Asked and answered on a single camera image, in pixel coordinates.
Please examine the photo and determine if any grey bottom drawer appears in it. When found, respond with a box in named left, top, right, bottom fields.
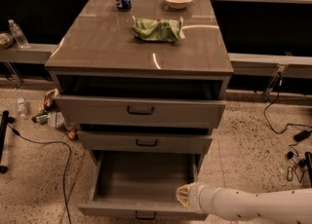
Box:
left=79, top=151, right=207, bottom=221

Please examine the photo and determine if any grey drawer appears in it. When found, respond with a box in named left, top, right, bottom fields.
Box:
left=79, top=151, right=207, bottom=221
left=56, top=95, right=225, bottom=129
left=78, top=131, right=212, bottom=154

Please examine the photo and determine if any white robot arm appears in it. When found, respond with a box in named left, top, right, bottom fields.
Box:
left=176, top=182, right=312, bottom=224

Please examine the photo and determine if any grey middle drawer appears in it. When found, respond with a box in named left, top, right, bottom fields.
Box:
left=78, top=131, right=212, bottom=154

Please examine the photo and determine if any grey drawer cabinet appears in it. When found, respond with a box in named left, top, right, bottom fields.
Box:
left=45, top=0, right=235, bottom=158

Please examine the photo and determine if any grey top drawer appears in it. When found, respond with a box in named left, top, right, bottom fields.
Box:
left=56, top=95, right=225, bottom=129

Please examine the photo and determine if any small orange item on floor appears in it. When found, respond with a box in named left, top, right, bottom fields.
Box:
left=67, top=131, right=77, bottom=140

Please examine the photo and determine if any black stand right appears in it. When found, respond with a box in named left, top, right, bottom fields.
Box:
left=287, top=152, right=312, bottom=187

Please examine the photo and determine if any black stand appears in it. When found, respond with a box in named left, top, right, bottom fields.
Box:
left=0, top=110, right=15, bottom=174
left=287, top=152, right=312, bottom=187

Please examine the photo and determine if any white mesh item on floor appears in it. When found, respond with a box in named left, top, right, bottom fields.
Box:
left=48, top=112, right=65, bottom=130

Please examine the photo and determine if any green can on floor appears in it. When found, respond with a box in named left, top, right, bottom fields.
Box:
left=31, top=112, right=52, bottom=124

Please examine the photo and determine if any crumpled snack bag on floor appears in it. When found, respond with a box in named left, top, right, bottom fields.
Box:
left=42, top=89, right=59, bottom=111

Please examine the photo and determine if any green chip bag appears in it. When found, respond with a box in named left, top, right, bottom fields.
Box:
left=133, top=17, right=185, bottom=42

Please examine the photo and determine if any water bottle on floor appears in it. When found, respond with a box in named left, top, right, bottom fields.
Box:
left=17, top=97, right=27, bottom=118

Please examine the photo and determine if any black stand left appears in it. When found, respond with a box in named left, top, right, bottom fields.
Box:
left=0, top=110, right=15, bottom=174

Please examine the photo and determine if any clear water bottle on ledge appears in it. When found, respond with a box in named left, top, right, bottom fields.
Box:
left=8, top=19, right=29, bottom=48

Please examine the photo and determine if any small bowl on ledge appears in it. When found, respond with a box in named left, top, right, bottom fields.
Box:
left=0, top=32, right=15, bottom=50

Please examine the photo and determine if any black power adapter with cable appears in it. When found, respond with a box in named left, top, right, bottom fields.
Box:
left=263, top=72, right=312, bottom=143

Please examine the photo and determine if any metal ledge bracket right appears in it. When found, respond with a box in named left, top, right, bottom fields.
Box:
left=262, top=64, right=288, bottom=102

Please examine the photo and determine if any metal ledge bracket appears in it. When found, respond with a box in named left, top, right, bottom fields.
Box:
left=262, top=64, right=288, bottom=102
left=5, top=62, right=23, bottom=90

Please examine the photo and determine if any black cable left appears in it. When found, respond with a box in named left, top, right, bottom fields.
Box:
left=0, top=113, right=73, bottom=224

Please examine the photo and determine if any metal ledge bracket left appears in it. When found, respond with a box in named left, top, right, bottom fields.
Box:
left=5, top=62, right=23, bottom=90

